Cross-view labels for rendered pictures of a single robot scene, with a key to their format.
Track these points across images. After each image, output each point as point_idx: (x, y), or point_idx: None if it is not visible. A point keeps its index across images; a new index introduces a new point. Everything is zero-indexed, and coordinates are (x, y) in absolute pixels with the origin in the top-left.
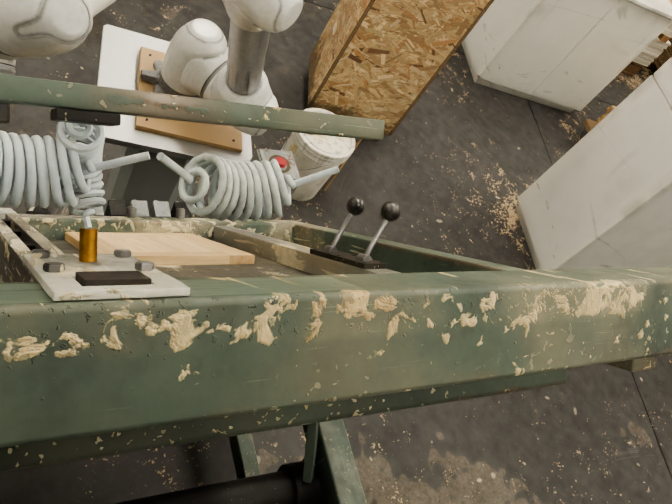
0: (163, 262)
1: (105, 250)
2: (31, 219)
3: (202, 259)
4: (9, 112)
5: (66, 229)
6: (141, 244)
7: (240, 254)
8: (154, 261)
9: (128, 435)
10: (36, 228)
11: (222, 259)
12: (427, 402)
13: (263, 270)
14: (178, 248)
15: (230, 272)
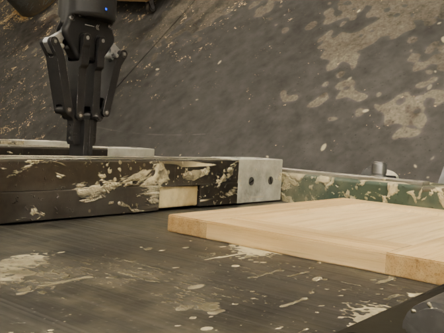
0: (252, 242)
1: (228, 212)
2: (305, 176)
3: (324, 250)
4: (98, 2)
5: (345, 194)
6: (354, 219)
7: (426, 256)
8: (238, 237)
9: None
10: (310, 189)
11: (368, 258)
12: None
13: (390, 302)
14: (378, 230)
15: (286, 283)
